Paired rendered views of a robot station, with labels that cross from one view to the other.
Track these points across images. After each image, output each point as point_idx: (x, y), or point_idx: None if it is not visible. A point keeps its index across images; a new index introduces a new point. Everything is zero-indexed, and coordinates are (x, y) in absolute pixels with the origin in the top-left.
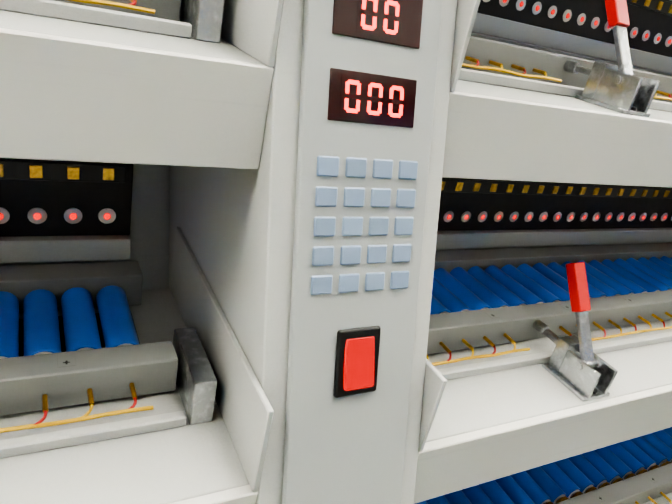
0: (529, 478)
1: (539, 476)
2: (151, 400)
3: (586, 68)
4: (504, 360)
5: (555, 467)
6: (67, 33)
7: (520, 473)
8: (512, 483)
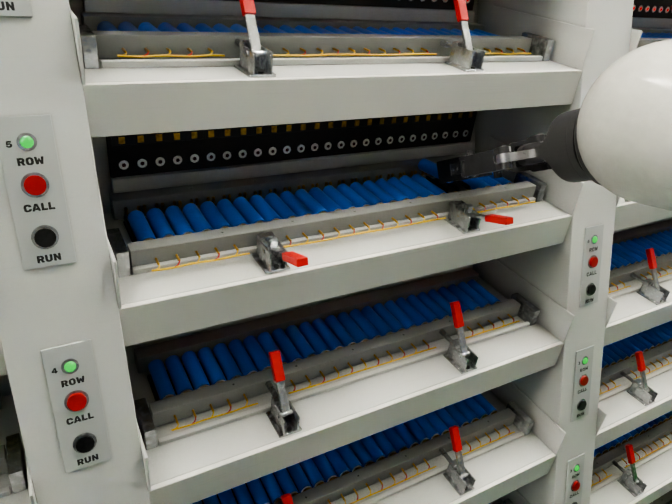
0: (653, 36)
1: (658, 37)
2: None
3: None
4: None
5: (665, 36)
6: None
7: (647, 35)
8: (645, 36)
